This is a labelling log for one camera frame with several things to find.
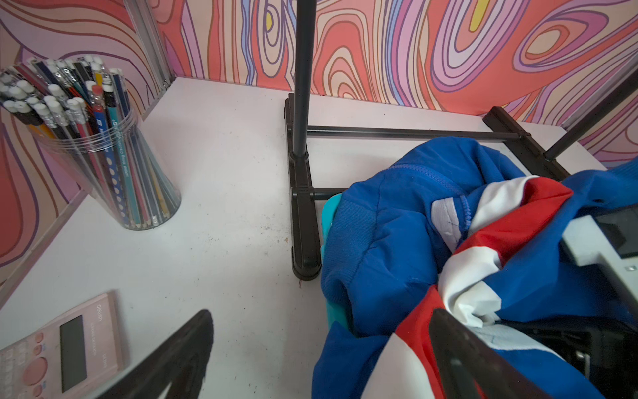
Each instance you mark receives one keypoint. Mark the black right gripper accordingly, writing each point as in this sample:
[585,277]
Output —
[603,350]

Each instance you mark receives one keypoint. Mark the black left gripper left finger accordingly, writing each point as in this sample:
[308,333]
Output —
[177,367]

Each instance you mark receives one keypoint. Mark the black clothes rack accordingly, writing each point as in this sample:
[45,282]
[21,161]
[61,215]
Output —
[502,128]

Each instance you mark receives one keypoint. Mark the clear pencil cup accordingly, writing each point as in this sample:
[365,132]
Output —
[80,111]

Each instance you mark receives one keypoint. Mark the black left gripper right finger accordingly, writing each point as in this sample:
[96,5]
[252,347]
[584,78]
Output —
[469,368]

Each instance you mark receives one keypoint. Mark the pink calculator on table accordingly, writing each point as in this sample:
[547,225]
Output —
[69,357]

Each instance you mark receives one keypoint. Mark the blue white red jacket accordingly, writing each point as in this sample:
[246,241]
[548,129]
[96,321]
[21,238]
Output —
[455,225]

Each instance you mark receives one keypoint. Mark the aluminium frame post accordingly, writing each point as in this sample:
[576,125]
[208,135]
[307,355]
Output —
[145,25]

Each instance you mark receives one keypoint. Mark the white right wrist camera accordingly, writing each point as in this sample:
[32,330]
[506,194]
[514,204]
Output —
[608,240]

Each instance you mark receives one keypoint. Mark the teal plastic basket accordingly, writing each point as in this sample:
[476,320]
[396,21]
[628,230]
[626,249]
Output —
[336,312]

